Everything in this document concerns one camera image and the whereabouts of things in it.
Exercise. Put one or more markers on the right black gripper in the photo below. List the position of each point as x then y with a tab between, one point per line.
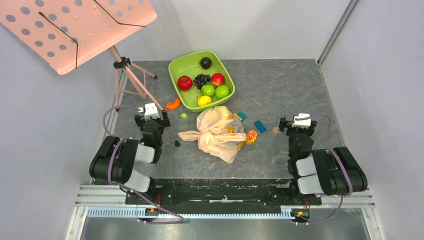
284	124

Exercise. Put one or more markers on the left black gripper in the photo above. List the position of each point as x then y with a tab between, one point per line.
164	122

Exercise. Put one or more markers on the beige plastic banana-print bag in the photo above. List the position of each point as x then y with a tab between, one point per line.
219	132

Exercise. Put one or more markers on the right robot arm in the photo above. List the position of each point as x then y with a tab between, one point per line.
331	171

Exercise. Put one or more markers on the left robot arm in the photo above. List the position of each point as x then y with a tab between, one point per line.
115	160

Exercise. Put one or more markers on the red fake pomegranate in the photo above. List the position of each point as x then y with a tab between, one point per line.
184	83

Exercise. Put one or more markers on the yellow fake lemon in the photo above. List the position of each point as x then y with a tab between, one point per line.
204	100

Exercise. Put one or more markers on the green bumpy fake fruit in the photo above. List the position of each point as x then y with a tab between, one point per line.
208	90

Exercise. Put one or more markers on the black fake grape bunch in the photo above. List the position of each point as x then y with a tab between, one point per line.
201	80

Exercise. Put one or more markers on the green fake apple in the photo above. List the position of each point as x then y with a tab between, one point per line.
222	91

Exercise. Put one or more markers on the red fake apple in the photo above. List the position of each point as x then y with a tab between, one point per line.
217	80

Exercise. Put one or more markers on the dark purple fake plum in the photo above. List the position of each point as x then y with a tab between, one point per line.
205	63

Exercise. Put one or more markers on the small wooden block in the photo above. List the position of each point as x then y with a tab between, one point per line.
276	131

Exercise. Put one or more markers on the orange curved toy block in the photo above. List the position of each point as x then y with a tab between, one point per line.
173	105

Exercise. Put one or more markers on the small green cube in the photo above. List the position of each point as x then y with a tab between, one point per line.
184	116

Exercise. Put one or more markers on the blue toy brick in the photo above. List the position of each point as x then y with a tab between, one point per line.
260	126

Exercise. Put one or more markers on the yellow orange round toy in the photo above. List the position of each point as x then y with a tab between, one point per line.
251	137

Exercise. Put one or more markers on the pink music stand tripod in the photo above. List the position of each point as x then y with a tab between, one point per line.
123	65

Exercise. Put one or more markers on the teal toy block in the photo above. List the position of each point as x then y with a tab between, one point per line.
241	116

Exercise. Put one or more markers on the green plastic basin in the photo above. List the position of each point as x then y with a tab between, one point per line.
189	65

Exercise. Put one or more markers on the pink perforated music stand desk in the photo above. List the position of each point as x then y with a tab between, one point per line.
68	33

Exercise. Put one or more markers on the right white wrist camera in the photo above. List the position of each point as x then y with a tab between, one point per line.
302	120

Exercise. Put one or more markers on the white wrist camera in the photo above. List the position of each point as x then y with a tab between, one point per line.
149	112
302	120

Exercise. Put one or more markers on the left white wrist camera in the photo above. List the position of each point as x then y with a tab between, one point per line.
149	112

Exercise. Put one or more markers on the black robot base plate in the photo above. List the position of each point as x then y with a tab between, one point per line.
269	191

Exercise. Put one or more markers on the aluminium frame rail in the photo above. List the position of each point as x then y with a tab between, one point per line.
100	212

